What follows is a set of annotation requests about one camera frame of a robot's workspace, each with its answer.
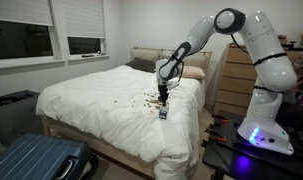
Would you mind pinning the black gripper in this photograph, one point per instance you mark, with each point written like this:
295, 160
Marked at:
163, 91

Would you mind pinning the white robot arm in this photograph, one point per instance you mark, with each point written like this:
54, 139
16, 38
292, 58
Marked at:
275, 74

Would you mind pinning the dark grey pillow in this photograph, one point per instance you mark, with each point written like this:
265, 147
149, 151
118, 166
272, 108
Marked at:
143, 65

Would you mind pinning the pink pillow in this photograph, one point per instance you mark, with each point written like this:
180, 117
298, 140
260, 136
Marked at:
193, 72

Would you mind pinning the white quilted duvet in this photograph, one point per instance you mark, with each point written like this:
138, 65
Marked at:
117, 106

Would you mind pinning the wooden dresser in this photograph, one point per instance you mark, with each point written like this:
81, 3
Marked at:
236, 81

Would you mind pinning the black clamp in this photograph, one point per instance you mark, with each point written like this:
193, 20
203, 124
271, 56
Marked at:
219, 137

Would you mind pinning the black robot table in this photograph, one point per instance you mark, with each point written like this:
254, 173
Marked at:
241, 161

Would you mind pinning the white window blind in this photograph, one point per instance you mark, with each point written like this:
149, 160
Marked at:
26, 11
84, 18

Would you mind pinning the blue hard suitcase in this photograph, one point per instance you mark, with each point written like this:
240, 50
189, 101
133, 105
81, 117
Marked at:
40, 157

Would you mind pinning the dark grey ottoman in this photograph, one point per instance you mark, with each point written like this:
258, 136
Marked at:
18, 116

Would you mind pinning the orange handled clamp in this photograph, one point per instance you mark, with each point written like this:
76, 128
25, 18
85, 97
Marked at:
221, 118

